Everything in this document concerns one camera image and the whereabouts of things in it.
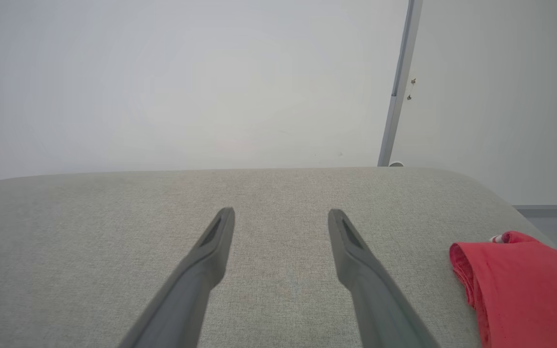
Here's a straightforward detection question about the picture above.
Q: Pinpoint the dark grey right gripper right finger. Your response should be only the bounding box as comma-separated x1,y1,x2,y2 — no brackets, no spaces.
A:
327,208,442,348

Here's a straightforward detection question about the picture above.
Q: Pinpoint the red jersey with white trim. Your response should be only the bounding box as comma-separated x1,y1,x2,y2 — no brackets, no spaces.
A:
449,231,557,348

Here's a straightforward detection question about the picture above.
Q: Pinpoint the grey baseboard strip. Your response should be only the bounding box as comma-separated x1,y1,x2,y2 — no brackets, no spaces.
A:
513,204,557,218

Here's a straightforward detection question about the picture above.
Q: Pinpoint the grey vertical wall post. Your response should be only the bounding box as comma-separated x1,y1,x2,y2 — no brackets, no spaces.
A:
377,0,424,168

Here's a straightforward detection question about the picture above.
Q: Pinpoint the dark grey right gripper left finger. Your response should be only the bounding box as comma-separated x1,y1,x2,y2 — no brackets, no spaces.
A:
118,207,236,348

